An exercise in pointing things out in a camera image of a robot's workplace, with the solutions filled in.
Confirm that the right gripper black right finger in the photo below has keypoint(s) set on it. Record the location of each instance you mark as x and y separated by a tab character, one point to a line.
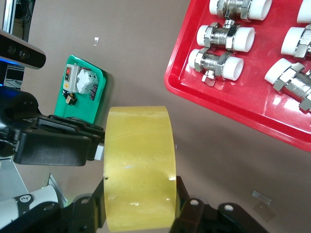
189	218

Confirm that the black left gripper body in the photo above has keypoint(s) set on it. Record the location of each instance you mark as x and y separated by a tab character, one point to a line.
14	116

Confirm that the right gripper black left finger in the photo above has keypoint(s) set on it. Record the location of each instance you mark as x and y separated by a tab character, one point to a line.
90	213

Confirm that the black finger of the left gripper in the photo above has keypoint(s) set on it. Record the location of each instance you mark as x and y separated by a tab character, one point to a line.
53	150
73	123

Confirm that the yellow tape roll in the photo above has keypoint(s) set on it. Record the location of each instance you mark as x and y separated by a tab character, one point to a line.
138	157

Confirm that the green plastic tray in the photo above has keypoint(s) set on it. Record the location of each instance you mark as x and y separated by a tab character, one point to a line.
85	109

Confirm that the narrow clear tape strip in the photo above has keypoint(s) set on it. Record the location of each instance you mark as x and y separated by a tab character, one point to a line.
261	196

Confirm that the square clear tape scrap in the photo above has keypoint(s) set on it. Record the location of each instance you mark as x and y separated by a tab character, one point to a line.
264	211
96	40

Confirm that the red tray holding valves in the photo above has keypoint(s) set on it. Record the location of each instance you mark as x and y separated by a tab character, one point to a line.
243	106

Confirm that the black and brown small component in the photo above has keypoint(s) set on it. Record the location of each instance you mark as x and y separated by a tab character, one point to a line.
70	99

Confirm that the small black electronic component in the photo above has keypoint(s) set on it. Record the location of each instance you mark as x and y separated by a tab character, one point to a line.
93	93

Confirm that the white circuit breaker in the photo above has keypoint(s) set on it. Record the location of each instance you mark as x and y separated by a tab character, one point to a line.
86	81

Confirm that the metal valve with white ends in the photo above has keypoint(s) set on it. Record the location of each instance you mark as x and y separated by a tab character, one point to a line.
291	82
213	64
298	41
238	8
223	36
305	11

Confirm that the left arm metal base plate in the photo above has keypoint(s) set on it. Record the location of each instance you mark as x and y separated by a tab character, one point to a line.
55	185

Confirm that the grey switch box red button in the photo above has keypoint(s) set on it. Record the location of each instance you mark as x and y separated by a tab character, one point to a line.
70	80

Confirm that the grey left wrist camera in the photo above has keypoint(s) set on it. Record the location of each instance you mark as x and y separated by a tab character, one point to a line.
19	52

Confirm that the aluminium frame post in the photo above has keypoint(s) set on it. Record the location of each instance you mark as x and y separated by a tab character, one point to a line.
8	17

